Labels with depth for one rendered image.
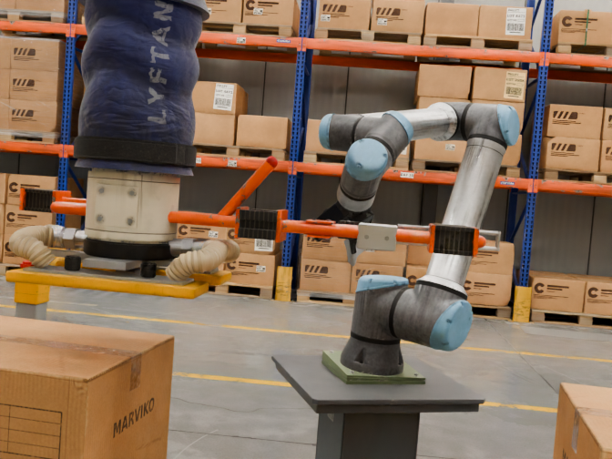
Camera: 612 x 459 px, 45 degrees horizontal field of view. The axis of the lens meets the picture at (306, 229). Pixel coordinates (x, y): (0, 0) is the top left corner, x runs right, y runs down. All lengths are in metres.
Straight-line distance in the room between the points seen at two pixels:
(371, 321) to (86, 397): 1.06
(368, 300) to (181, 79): 1.01
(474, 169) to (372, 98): 7.74
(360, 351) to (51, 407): 1.07
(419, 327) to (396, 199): 7.78
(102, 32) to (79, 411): 0.65
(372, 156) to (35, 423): 0.87
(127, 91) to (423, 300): 1.07
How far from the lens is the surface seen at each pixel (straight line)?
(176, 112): 1.36
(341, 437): 2.17
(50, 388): 1.32
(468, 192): 2.15
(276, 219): 1.32
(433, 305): 2.05
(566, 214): 10.14
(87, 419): 1.31
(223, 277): 1.47
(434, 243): 1.33
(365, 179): 1.66
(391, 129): 1.73
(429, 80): 8.62
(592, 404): 1.44
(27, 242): 1.40
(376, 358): 2.16
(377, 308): 2.12
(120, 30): 1.36
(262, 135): 8.60
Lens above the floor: 1.28
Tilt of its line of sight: 3 degrees down
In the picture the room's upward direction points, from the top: 4 degrees clockwise
